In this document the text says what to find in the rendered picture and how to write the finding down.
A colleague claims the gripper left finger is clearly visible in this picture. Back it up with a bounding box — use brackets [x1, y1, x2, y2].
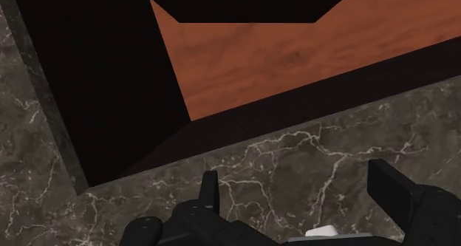
[120, 169, 253, 246]

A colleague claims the black robot stand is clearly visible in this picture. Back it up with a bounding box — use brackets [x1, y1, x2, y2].
[148, 0, 361, 24]

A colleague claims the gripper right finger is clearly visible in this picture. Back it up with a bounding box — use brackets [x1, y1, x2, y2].
[366, 158, 461, 246]

